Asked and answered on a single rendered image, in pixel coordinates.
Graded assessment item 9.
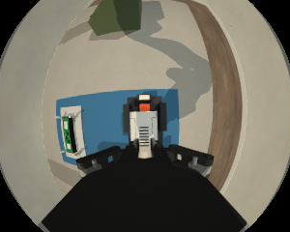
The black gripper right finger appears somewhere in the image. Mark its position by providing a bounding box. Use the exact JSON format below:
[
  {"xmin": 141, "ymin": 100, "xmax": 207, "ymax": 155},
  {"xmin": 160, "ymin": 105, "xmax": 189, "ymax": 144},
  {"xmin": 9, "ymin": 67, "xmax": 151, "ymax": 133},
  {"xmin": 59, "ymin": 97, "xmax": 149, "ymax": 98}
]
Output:
[{"xmin": 150, "ymin": 138, "xmax": 214, "ymax": 179}]

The blue flat mat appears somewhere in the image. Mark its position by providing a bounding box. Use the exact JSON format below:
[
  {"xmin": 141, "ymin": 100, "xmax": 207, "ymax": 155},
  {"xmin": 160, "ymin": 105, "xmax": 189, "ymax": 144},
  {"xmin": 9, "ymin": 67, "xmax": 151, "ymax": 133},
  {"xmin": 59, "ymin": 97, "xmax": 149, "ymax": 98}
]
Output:
[{"xmin": 54, "ymin": 89, "xmax": 179, "ymax": 165}]

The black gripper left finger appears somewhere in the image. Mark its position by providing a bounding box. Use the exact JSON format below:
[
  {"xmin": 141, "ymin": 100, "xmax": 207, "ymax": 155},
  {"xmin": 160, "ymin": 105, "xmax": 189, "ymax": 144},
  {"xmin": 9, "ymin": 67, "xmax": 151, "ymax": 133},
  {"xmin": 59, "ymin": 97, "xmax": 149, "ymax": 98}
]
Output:
[{"xmin": 76, "ymin": 138, "xmax": 139, "ymax": 179}]

